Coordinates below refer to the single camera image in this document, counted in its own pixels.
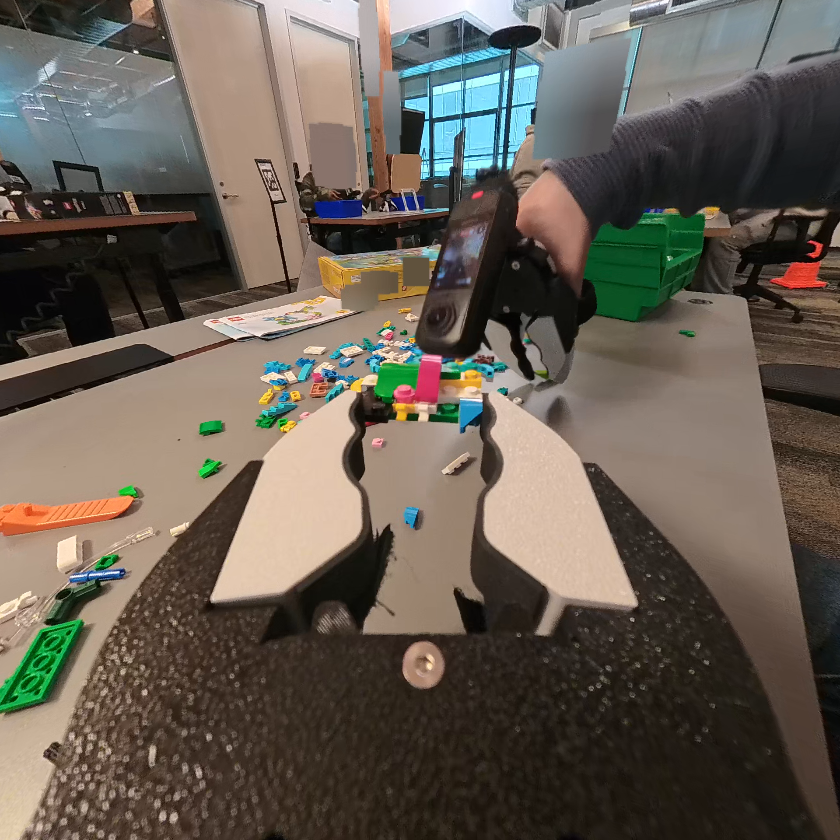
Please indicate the instruction booklet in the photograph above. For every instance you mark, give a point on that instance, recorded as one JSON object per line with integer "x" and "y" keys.
{"x": 275, "y": 321}

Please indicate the white clip piece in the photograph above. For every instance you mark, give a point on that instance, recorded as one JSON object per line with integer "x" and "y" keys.
{"x": 16, "y": 605}

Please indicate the sign stand with tag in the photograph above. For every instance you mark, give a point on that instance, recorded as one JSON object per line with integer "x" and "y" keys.
{"x": 270, "y": 180}

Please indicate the small beige board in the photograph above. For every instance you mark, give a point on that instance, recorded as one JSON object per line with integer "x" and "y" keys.
{"x": 403, "y": 172}

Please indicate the orange brick separator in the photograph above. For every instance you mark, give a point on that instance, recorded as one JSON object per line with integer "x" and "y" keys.
{"x": 59, "y": 515}

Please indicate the person's right forearm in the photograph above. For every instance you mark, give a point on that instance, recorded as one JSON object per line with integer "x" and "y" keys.
{"x": 689, "y": 151}

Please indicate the blue plastic bin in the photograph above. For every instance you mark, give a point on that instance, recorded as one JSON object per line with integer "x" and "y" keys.
{"x": 394, "y": 202}
{"x": 338, "y": 208}

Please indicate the black product box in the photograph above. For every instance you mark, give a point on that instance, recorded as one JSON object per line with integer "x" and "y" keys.
{"x": 79, "y": 205}

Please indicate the person's right hand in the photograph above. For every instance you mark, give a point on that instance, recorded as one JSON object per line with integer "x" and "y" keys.
{"x": 551, "y": 216}

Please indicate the white board stand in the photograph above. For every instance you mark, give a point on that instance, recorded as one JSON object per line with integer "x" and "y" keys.
{"x": 408, "y": 200}

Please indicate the black chair seat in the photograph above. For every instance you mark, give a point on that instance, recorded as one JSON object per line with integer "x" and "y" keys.
{"x": 807, "y": 387}

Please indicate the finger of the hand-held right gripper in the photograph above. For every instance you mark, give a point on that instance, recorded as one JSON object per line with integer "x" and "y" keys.
{"x": 554, "y": 348}

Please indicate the yellow toy brick box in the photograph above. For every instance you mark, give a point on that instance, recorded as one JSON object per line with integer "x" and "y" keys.
{"x": 331, "y": 275}

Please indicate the pile of toy bricks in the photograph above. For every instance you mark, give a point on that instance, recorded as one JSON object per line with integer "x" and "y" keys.
{"x": 308, "y": 371}

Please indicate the green plastic bin stack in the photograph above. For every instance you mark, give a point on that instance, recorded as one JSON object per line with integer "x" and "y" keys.
{"x": 643, "y": 269}

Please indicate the orange textured cone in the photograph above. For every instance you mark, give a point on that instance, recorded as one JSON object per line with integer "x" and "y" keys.
{"x": 800, "y": 272}

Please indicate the dark green connector piece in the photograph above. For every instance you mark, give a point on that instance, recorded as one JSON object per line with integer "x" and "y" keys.
{"x": 69, "y": 600}

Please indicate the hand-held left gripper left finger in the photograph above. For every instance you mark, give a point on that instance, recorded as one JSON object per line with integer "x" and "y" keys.
{"x": 295, "y": 512}

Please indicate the wooden table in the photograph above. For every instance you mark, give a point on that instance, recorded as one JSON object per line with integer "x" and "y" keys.
{"x": 98, "y": 223}
{"x": 394, "y": 216}

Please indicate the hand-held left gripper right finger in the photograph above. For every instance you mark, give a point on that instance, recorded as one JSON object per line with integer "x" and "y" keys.
{"x": 551, "y": 525}

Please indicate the green curved brick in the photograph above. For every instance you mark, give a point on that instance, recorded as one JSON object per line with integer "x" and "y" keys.
{"x": 211, "y": 428}

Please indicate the multicoloured toy brick assembly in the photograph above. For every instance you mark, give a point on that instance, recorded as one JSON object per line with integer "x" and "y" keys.
{"x": 394, "y": 380}

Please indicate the clear tube piece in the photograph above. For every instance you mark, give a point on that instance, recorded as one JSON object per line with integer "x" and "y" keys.
{"x": 124, "y": 541}

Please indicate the black display panel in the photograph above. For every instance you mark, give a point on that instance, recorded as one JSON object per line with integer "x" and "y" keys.
{"x": 412, "y": 131}

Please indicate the green leaf piece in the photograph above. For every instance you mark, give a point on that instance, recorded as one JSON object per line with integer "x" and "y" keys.
{"x": 210, "y": 468}

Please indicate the large green studded plate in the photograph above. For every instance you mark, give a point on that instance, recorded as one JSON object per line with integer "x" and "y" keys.
{"x": 39, "y": 666}

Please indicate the grey desk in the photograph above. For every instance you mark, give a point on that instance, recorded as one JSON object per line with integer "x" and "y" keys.
{"x": 623, "y": 459}

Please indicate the black floor lamp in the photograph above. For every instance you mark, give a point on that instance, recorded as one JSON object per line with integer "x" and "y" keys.
{"x": 515, "y": 36}

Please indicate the plain white brick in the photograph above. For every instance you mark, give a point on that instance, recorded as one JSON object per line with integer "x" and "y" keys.
{"x": 67, "y": 554}

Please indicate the blue bar piece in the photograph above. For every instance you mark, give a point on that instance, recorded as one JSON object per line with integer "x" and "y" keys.
{"x": 95, "y": 575}

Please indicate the white door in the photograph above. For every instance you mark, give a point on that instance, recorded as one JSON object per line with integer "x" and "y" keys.
{"x": 223, "y": 98}
{"x": 328, "y": 79}

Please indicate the photo in clear stand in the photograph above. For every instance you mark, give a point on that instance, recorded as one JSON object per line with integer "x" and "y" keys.
{"x": 13, "y": 184}

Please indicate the black office chair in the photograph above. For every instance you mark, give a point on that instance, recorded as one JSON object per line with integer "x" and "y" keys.
{"x": 807, "y": 226}

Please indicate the small blue slope brick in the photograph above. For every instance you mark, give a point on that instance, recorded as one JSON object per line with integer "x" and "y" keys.
{"x": 411, "y": 516}

